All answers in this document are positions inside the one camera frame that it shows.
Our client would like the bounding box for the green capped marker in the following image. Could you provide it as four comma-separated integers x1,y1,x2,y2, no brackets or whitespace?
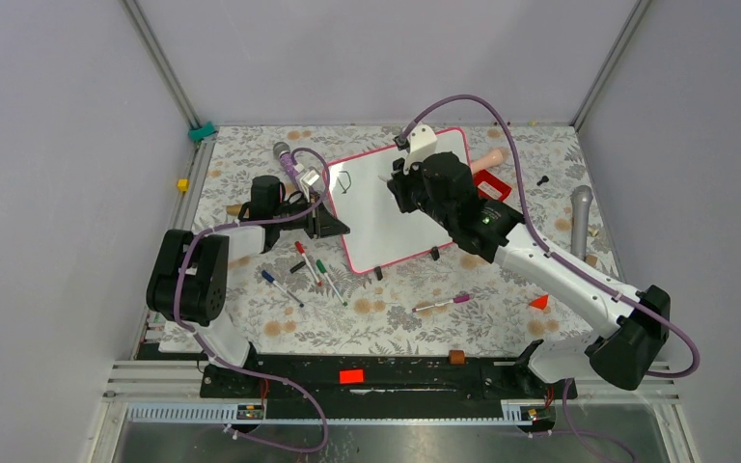
316,259,347,307

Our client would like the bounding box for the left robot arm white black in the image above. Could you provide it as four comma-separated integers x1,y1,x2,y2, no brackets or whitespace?
146,176,350,396

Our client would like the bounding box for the purple glitter microphone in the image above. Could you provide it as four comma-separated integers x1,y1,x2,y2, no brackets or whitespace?
273,142,306,186

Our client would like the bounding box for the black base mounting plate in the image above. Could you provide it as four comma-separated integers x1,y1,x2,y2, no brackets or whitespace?
200,353,577,420

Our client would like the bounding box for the blue capped marker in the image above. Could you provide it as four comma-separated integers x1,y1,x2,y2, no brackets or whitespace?
261,270,305,308

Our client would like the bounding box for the small yellow cube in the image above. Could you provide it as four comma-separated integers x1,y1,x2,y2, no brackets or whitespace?
177,178,189,193

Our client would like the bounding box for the pink capped marker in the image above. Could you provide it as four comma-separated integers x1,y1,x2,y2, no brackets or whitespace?
412,294,471,313

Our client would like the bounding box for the pink framed whiteboard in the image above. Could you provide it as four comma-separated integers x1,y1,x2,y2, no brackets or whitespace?
328,145,452,275

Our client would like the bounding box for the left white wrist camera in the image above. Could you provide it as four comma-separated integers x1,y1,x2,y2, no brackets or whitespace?
294,164,321,201

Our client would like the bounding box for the small red cone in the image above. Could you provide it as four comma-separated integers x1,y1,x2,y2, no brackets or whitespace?
529,294,549,311

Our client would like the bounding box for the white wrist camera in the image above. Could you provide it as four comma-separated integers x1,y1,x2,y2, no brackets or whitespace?
294,164,321,201
394,123,438,175

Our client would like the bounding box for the silver grey microphone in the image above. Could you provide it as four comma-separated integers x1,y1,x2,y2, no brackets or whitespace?
570,185,593,260

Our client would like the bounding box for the floral patterned table mat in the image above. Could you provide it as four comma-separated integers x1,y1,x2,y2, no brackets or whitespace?
193,125,589,357

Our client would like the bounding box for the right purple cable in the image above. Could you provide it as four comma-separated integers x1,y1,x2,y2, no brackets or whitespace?
395,94,702,463

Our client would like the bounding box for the aluminium slotted rail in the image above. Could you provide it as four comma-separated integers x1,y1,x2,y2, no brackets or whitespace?
125,400,547,427

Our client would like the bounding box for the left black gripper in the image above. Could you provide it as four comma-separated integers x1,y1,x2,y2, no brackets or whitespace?
272,191,348,238

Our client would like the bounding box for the red tape label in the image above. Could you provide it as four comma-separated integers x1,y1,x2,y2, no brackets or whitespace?
339,368,365,385

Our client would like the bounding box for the red capped marker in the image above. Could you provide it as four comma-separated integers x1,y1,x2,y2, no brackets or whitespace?
294,241,322,287

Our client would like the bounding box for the red rectangular frame block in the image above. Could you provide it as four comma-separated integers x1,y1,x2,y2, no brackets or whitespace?
473,170,512,202

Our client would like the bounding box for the black marker cap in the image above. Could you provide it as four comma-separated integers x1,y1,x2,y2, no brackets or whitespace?
289,261,307,274

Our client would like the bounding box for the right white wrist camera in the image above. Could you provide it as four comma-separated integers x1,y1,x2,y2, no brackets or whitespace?
394,123,438,175

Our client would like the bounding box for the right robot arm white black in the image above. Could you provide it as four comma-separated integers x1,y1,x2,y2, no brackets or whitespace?
387,152,671,397

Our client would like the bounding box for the teal corner bracket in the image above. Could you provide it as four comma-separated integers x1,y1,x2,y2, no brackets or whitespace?
188,122,217,143

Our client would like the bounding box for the small brown block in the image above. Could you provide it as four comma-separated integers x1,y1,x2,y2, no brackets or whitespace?
448,349,466,366

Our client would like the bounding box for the pink toy microphone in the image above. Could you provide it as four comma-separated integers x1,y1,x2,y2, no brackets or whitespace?
469,147,511,175

